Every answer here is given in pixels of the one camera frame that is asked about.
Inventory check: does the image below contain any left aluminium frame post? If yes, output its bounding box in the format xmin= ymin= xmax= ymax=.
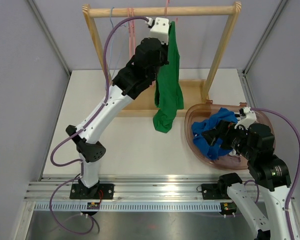
xmin=25 ymin=0 xmax=72 ymax=78

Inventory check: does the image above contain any black white striped tank top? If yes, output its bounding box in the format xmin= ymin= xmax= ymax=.
xmin=228 ymin=112 xmax=241 ymax=158

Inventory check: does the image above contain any light blue wire hanger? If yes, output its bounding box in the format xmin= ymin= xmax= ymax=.
xmin=108 ymin=6 xmax=123 ymax=81

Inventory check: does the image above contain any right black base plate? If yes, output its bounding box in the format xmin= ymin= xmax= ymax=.
xmin=196 ymin=183 xmax=230 ymax=200

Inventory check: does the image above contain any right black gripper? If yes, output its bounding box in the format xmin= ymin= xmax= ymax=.
xmin=201 ymin=118 xmax=256 ymax=160

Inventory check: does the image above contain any pink hanger of blue top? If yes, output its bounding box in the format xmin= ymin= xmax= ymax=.
xmin=131 ymin=7 xmax=136 ymax=53

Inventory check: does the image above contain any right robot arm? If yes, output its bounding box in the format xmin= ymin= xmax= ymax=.
xmin=202 ymin=120 xmax=300 ymax=240

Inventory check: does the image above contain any pink hanger of striped top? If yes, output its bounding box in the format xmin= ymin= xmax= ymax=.
xmin=127 ymin=7 xmax=135 ymax=58

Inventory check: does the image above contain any right aluminium frame post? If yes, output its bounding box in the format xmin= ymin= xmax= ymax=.
xmin=242 ymin=0 xmax=290 ymax=77

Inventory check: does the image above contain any wooden clothes rack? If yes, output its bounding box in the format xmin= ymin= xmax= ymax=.
xmin=82 ymin=1 xmax=242 ymax=117

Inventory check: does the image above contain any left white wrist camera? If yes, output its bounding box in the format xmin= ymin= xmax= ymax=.
xmin=146 ymin=17 xmax=170 ymax=45

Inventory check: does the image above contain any aluminium mounting rail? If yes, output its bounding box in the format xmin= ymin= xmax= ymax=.
xmin=24 ymin=174 xmax=219 ymax=202

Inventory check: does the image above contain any green tank top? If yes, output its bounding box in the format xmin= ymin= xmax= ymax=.
xmin=152 ymin=21 xmax=184 ymax=133

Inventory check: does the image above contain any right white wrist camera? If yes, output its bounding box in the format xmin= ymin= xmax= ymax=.
xmin=234 ymin=106 xmax=257 ymax=129

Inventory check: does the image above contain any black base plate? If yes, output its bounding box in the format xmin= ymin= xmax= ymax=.
xmin=196 ymin=183 xmax=230 ymax=200
xmin=69 ymin=183 xmax=115 ymax=200

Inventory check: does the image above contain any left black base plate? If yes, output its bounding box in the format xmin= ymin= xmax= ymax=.
xmin=69 ymin=183 xmax=115 ymax=200

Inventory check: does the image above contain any white slotted cable duct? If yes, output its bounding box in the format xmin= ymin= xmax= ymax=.
xmin=34 ymin=201 xmax=221 ymax=213

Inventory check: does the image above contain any translucent pink plastic basin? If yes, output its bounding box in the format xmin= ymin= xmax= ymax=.
xmin=184 ymin=99 xmax=273 ymax=171

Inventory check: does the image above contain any blue tank top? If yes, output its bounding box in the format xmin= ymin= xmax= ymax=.
xmin=191 ymin=107 xmax=238 ymax=161

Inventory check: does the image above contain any pink hanger of green top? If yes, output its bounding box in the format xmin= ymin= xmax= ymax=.
xmin=164 ymin=0 xmax=178 ymax=24

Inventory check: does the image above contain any aluminium frame post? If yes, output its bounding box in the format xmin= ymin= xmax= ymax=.
xmin=242 ymin=0 xmax=290 ymax=77
xmin=25 ymin=0 xmax=72 ymax=78

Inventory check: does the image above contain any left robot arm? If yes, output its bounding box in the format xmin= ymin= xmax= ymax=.
xmin=65 ymin=37 xmax=169 ymax=200

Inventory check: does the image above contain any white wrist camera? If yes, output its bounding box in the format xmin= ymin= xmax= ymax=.
xmin=146 ymin=17 xmax=170 ymax=45
xmin=234 ymin=106 xmax=257 ymax=129

